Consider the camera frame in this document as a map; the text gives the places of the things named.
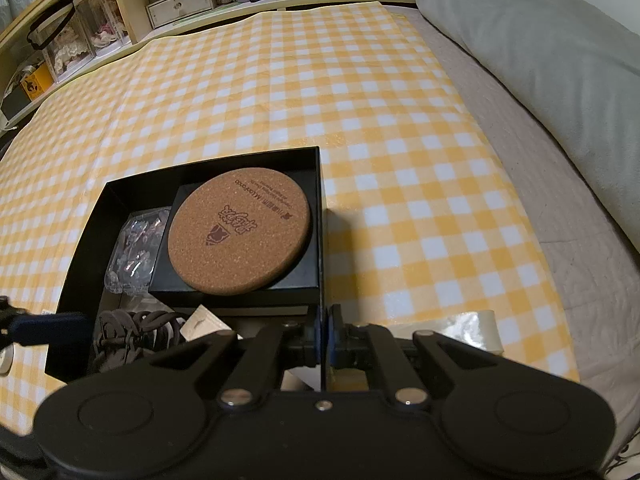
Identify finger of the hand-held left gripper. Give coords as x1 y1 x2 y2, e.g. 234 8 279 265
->
0 296 90 350

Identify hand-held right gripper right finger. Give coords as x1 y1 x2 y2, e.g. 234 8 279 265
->
327 303 501 408

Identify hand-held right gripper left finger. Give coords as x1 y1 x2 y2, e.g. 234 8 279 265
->
145 304 321 408

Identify small black lidded box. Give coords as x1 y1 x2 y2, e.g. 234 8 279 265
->
148 182 322 317

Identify large black box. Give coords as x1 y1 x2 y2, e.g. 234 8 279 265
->
44 146 328 393

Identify clear plastic bag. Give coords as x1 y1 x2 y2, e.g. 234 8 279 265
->
104 206 174 294

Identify round cork coaster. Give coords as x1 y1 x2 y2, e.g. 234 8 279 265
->
167 170 312 295

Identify glossy clear tape strip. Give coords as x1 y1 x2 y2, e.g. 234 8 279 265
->
387 309 504 355

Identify yellow printed box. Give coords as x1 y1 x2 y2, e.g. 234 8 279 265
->
19 66 54 102

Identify beige bed sheet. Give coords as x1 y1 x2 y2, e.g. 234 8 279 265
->
417 2 640 441

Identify yellow white checkered cloth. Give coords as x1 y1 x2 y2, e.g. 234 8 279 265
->
0 0 581 436

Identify clear display boxes with dolls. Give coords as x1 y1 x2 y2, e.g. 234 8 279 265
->
42 0 132 84

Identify white small drawer box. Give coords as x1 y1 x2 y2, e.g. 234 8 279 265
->
146 0 217 29

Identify grey pillow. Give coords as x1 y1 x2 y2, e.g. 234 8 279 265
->
416 0 640 253

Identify black cable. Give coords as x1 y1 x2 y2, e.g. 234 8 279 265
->
612 437 640 468

